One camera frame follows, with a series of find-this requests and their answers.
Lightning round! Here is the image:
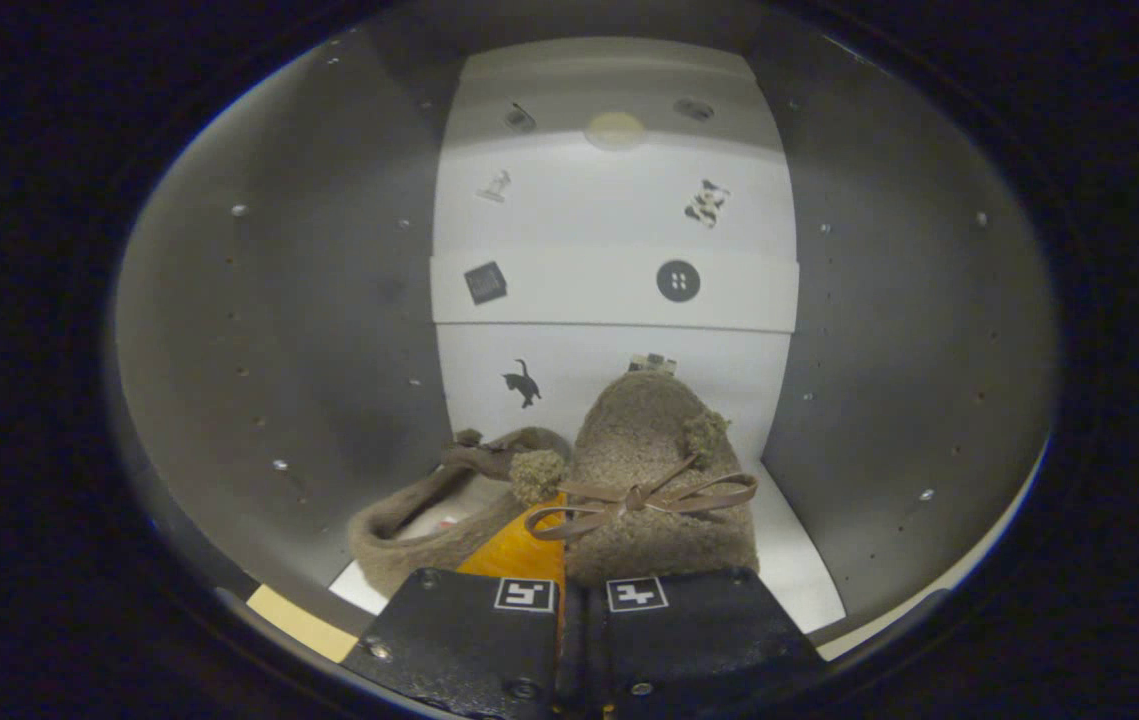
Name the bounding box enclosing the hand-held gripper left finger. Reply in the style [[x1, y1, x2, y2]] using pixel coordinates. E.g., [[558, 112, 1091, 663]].
[[341, 493, 570, 720]]

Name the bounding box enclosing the grey shoe cabinet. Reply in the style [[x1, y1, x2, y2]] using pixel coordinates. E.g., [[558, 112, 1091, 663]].
[[114, 30, 1058, 651]]

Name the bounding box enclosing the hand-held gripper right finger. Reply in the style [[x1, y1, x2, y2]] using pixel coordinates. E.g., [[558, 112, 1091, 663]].
[[574, 567, 827, 720]]

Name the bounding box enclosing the brown fuzzy slipper shoe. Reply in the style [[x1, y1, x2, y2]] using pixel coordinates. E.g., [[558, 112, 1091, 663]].
[[349, 427, 572, 599], [511, 370, 760, 588]]

